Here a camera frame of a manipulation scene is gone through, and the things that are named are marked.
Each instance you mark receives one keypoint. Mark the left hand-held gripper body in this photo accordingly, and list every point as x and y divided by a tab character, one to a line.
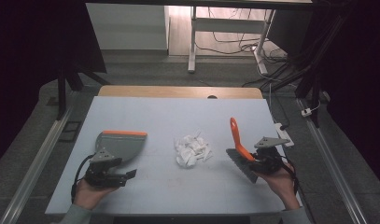
100	174

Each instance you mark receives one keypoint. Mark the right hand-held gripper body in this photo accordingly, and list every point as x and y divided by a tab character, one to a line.
270	160

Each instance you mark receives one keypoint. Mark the grey dustpan with orange edge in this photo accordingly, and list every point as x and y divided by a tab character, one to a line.
122	144

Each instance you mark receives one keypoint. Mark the pile of white paper scraps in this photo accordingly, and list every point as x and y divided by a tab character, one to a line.
190	152

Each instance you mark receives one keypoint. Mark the person's left hand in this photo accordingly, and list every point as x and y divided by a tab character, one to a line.
88	196

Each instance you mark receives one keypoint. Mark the person's right hand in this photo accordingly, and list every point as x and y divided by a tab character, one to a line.
282	185

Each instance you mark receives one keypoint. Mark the white power strip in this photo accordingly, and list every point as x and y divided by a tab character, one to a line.
277	127

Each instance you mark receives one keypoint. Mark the pale blue board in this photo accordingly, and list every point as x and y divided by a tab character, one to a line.
178	193

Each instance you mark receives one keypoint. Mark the small white adapter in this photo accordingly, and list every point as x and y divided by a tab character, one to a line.
306	112

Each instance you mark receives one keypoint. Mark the black metal stand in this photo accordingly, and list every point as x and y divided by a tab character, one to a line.
315	93
62	93

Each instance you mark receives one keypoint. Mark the wooden table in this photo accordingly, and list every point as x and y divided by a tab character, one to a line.
162	91

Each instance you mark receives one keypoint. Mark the black floor bracket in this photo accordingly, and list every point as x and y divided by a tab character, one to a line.
70	132

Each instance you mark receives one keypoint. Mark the aluminium rail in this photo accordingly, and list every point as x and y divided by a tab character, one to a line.
38	161
334	168

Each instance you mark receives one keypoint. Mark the white desk frame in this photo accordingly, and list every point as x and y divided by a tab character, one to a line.
228	25

